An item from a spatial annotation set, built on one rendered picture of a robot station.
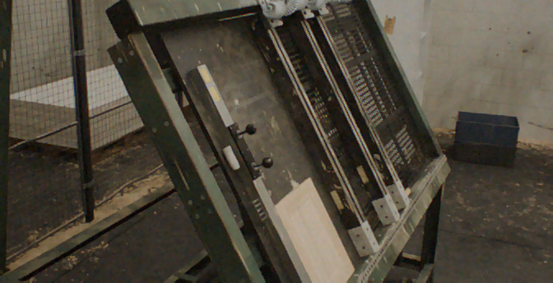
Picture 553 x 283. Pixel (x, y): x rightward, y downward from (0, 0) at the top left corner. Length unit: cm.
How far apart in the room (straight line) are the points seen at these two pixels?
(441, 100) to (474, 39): 79
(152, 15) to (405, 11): 425
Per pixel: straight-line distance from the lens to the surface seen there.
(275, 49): 246
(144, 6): 188
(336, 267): 238
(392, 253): 277
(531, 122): 747
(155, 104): 186
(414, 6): 591
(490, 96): 741
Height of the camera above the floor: 213
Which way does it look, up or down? 17 degrees down
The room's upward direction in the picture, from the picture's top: 2 degrees clockwise
